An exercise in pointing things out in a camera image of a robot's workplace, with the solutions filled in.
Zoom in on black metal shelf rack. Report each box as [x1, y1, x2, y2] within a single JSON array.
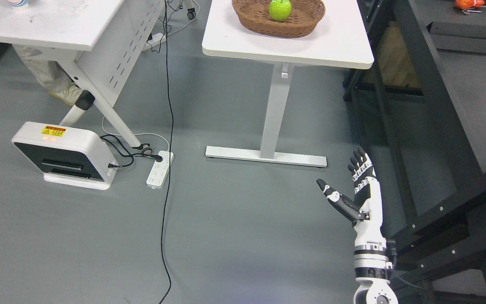
[[343, 0, 486, 303]]

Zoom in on long black cable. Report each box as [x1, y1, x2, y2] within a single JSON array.
[[159, 0, 174, 304]]

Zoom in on person leg beige trousers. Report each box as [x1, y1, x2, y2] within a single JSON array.
[[12, 44, 82, 106]]

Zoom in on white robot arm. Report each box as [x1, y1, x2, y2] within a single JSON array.
[[353, 250, 399, 304]]

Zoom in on white box device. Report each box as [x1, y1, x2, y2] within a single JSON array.
[[11, 122, 118, 190]]

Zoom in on white power strip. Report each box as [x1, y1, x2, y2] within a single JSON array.
[[146, 151, 174, 189], [142, 33, 167, 51]]

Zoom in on orange object on shelf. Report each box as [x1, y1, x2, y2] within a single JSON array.
[[454, 0, 485, 10]]

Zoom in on white perforated panel desk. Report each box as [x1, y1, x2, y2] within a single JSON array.
[[0, 0, 164, 150]]

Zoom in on white standing desk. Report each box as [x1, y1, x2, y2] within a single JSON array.
[[201, 0, 374, 168]]

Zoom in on black device power cord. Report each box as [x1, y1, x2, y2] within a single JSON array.
[[100, 133, 163, 169]]

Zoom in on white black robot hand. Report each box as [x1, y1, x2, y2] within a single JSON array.
[[316, 147, 387, 255]]

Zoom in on paper cup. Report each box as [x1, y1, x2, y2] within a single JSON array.
[[8, 0, 29, 10]]

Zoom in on green apple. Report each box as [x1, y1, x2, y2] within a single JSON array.
[[268, 0, 292, 22]]

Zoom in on brown wicker basket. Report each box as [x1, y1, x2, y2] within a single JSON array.
[[232, 0, 325, 38]]

